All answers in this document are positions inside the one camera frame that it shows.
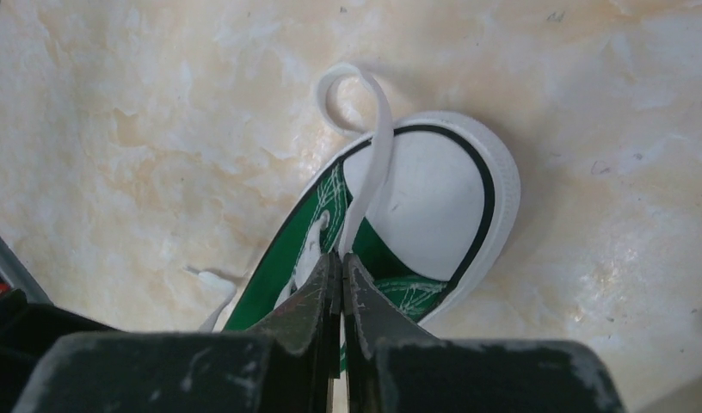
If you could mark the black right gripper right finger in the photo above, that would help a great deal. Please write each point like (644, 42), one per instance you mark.
(394, 365)

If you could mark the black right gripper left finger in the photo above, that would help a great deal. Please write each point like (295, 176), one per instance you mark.
(284, 363)

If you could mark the green canvas sneaker right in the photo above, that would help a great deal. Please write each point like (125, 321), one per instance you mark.
(426, 203)

